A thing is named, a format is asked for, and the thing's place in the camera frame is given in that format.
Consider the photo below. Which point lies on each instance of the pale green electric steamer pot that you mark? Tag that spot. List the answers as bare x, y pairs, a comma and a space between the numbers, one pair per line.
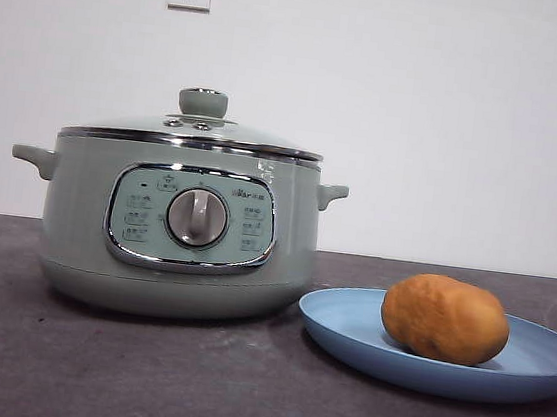
80, 226

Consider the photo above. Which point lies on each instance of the blue round plate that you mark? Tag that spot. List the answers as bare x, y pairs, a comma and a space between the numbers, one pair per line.
344, 337

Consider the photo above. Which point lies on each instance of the glass lid with green knob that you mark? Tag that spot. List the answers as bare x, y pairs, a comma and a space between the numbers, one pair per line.
202, 104

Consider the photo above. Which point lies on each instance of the brown potato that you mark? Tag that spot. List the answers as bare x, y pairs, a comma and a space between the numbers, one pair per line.
447, 318

